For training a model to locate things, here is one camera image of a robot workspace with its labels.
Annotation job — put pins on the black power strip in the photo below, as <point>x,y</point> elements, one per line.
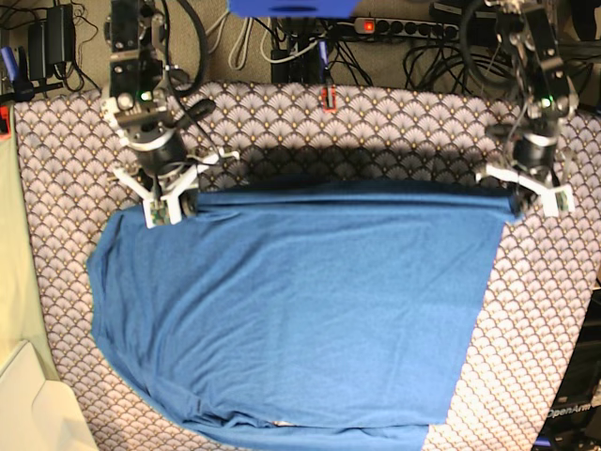
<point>396,28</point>

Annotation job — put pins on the white plastic bin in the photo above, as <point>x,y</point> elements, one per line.
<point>37,413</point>

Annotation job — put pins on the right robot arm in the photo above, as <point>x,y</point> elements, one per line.
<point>135,102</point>

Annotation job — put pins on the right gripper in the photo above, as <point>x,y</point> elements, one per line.
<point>167,181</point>

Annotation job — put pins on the red black table clamp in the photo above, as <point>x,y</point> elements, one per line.
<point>328,99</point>

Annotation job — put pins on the fan-patterned tablecloth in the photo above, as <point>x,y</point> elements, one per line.
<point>539,290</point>

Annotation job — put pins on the blue handled clamp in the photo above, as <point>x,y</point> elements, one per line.
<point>22,87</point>

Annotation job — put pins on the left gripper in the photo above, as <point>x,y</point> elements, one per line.
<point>527,169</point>

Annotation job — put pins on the black power adapter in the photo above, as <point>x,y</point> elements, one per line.
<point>51,44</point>

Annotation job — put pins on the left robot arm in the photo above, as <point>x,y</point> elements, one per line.
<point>548,100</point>

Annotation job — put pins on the black OpenArm case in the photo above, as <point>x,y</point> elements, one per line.
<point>573,421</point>

